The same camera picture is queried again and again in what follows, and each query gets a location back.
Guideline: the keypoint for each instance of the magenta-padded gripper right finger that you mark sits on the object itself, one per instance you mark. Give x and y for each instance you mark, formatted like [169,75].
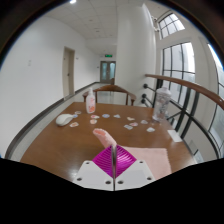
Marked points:
[133,175]

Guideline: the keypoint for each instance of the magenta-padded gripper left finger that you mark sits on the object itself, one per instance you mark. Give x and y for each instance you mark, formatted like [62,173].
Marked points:
[95,175]

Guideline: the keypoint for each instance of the pink towel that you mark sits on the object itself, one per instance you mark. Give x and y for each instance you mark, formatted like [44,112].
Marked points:
[151,160]

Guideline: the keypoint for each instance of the small colourful packet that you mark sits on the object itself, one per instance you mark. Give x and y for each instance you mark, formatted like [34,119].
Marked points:
[117,116]
[77,112]
[130,118]
[144,122]
[95,116]
[150,129]
[133,124]
[128,127]
[105,116]
[74,124]
[93,121]
[75,116]

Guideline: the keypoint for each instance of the white paper card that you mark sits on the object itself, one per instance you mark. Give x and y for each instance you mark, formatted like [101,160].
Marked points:
[175,135]

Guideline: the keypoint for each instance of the white computer mouse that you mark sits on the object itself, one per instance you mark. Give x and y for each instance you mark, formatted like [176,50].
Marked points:
[64,119]

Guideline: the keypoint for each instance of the white spray bottle, orange label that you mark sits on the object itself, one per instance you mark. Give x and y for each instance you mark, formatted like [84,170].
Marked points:
[90,104]

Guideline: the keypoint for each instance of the clear plastic jar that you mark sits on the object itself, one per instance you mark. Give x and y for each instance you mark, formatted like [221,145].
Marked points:
[161,105]

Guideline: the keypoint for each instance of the wooden chair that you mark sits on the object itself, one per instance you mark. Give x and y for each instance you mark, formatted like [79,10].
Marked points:
[110,89]

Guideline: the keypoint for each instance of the glazed double door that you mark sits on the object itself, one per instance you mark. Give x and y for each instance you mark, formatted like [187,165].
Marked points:
[108,71]

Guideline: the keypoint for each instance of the wooden-topped black railing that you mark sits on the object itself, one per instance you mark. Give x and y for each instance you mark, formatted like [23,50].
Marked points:
[186,85]

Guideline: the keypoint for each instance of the beige side door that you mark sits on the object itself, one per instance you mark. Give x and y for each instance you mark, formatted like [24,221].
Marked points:
[68,71]

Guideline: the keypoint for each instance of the wide curved window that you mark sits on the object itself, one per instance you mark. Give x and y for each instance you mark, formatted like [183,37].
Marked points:
[220,110]

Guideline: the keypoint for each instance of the tall dark-framed window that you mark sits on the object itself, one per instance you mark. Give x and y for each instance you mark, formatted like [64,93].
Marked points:
[178,66]

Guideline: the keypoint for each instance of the green exit sign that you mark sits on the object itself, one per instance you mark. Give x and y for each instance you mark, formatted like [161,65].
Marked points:
[108,55]

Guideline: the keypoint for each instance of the small arched upper window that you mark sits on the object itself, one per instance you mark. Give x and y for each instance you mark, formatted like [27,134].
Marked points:
[170,25]

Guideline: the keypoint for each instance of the round ceiling light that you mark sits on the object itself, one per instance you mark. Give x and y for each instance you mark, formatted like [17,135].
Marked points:
[72,1]

